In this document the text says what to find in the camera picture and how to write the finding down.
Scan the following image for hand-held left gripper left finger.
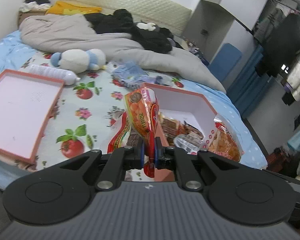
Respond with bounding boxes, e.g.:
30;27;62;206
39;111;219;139
39;138;145;192

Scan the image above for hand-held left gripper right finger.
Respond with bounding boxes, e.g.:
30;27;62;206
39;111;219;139
154;137;263;192

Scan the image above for dark snack packet orange sauce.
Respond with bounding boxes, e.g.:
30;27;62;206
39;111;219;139
159;114;204;141

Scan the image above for silver snack packet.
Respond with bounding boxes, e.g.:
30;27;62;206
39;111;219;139
174;134;206;154

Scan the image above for red round-logo snack packet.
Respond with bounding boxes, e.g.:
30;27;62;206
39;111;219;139
124;87;160;179

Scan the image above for pink cardboard box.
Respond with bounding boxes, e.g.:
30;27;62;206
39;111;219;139
140;82;223;180

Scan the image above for orange white snack packet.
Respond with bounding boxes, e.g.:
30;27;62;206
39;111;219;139
202;114;244;166

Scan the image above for brown snack packet orange band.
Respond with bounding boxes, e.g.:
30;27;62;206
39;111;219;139
107;110;143;154

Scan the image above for floral bed sheet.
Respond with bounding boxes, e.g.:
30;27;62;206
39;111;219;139
0;30;268;191

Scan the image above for clear plastic bag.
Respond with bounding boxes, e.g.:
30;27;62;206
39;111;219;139
150;75;178;87

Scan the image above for blue white plastic bag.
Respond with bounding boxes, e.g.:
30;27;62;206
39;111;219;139
107;60;151;92

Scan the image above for black clothing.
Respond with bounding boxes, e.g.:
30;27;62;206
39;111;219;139
84;9;174;54

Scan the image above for white blue plush toy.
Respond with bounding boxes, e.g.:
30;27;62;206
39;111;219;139
51;49;108;74

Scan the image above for blue curtain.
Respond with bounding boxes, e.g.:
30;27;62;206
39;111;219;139
227;45;268;118

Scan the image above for white spray bottle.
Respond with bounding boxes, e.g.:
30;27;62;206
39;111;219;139
27;64;82;86

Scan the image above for pink box lid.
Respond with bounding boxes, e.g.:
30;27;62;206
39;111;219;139
0;69;65;164

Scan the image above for grey duvet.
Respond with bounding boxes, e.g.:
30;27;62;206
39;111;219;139
19;14;227;93

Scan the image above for cream quilted headboard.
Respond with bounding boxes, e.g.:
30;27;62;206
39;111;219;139
62;0;193;37

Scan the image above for dark hanging clothes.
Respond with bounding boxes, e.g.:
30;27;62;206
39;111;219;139
256;12;300;78

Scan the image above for yellow pillow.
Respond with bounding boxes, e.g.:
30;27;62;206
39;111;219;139
45;1;103;16

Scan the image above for pile of clothes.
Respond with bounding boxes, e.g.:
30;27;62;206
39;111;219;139
21;0;52;12

